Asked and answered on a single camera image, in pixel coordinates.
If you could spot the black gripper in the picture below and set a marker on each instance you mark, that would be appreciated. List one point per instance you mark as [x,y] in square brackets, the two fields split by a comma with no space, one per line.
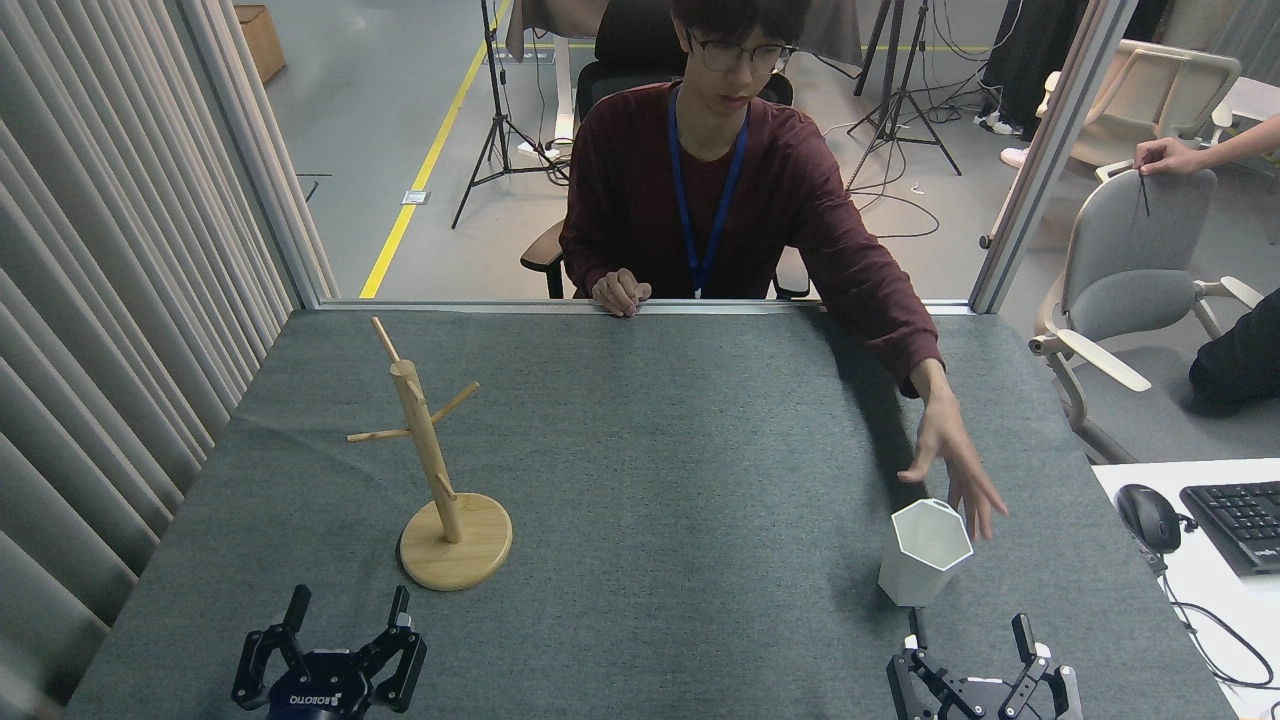
[990,700]
[320,685]

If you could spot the white faceted cup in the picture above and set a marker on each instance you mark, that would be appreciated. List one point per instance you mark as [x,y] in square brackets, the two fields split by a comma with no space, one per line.
[925,555]

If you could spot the wooden cup rack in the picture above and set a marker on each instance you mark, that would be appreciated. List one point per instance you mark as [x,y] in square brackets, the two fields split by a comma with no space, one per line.
[455,545]

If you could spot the person's left hand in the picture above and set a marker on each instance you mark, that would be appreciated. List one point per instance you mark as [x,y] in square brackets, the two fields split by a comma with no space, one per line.
[950,450]

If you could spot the person's right hand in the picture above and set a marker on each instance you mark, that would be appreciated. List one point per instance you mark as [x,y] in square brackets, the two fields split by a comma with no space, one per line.
[620,290]

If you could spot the person's hand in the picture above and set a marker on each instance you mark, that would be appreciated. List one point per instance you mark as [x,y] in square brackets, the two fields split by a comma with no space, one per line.
[1168,157]

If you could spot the white desk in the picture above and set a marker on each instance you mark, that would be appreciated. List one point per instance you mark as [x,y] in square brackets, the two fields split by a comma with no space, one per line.
[1200,660]

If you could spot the black computer mouse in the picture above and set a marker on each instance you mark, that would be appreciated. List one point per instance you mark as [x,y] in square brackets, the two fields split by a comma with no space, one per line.
[1148,515]

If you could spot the black keyboard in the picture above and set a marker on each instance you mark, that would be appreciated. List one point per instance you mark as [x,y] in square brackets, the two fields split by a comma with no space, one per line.
[1240,520]

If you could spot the grey table cloth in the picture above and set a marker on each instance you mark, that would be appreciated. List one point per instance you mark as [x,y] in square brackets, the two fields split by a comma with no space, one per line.
[680,450]

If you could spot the person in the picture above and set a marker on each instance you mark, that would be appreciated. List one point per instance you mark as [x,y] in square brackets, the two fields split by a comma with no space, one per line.
[700,170]
[1030,50]
[1240,350]

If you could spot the beige slatted curtain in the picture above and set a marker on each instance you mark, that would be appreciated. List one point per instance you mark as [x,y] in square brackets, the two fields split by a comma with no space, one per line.
[100,300]

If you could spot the grey office chair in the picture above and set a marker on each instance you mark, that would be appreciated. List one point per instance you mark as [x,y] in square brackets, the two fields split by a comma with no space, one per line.
[1140,250]

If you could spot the silver floor socket plate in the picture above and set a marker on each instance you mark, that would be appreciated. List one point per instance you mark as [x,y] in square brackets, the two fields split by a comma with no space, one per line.
[416,197]

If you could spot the beige office chair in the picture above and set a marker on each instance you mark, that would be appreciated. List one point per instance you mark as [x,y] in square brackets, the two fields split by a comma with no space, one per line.
[1150,100]

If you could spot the black tripod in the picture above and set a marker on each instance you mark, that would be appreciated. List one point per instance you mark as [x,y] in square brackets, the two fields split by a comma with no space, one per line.
[493,70]
[908,60]

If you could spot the cardboard box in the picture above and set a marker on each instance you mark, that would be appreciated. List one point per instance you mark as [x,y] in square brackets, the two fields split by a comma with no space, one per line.
[262,40]

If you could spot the black glasses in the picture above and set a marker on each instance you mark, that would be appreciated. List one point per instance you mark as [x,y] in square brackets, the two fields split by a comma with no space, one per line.
[735,55]

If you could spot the black office chair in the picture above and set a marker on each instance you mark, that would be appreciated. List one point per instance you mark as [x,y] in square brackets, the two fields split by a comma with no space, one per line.
[625,40]

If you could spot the silver table rail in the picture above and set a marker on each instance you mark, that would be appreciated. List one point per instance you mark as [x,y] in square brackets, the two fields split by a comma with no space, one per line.
[450,305]

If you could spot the silver frame post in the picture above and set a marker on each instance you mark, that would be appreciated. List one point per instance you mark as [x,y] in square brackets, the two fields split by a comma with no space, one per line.
[262,150]
[1050,150]

